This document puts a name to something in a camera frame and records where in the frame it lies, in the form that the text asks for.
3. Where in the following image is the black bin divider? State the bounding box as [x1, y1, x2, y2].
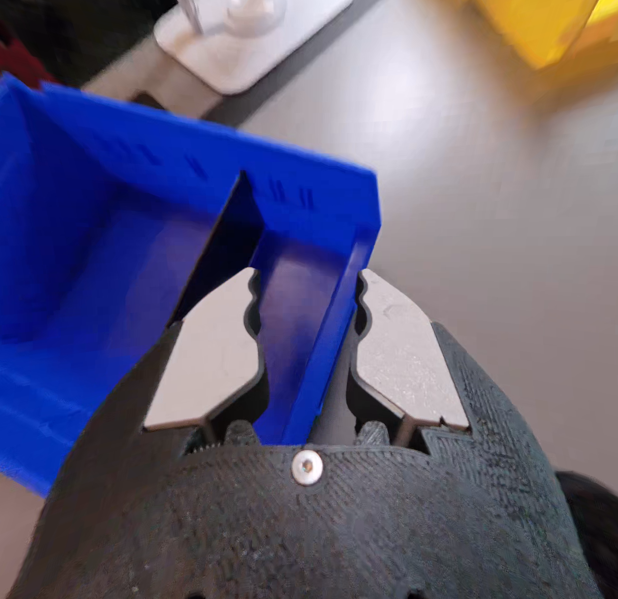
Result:
[166, 170, 265, 329]

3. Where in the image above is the yellow plastic bin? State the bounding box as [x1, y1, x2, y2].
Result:
[446, 0, 618, 71]

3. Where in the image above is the blue plastic bin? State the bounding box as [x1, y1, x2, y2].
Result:
[0, 72, 382, 496]

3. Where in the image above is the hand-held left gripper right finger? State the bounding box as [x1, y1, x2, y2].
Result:
[345, 269, 472, 447]

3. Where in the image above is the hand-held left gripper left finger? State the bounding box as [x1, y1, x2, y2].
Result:
[142, 268, 270, 440]

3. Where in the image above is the red bag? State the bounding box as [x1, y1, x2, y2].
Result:
[0, 24, 55, 90]

